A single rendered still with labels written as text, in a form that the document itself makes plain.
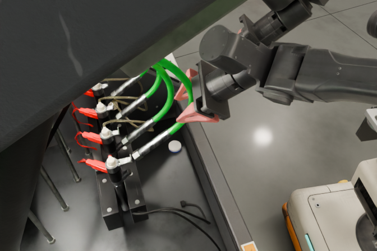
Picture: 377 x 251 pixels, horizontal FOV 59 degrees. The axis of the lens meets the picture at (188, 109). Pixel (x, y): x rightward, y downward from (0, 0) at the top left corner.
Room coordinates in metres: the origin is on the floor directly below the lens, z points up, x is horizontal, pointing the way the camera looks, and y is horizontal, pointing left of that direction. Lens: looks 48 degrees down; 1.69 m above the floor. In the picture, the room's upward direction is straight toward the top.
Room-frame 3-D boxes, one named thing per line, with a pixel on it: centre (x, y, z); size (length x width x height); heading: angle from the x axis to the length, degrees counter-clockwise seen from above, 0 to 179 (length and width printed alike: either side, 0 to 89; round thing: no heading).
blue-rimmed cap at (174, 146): (0.61, 0.04, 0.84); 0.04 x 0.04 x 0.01
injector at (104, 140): (0.46, 0.17, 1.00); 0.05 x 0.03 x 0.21; 108
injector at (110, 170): (0.38, 0.15, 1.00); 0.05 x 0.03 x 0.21; 108
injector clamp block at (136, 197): (0.49, 0.20, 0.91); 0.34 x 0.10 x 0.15; 18
